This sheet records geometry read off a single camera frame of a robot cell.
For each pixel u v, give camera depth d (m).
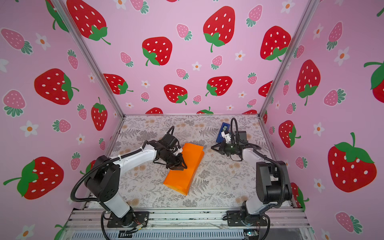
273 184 0.45
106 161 0.47
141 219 0.74
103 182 0.45
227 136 0.86
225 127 1.04
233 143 0.85
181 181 0.85
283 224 0.73
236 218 0.73
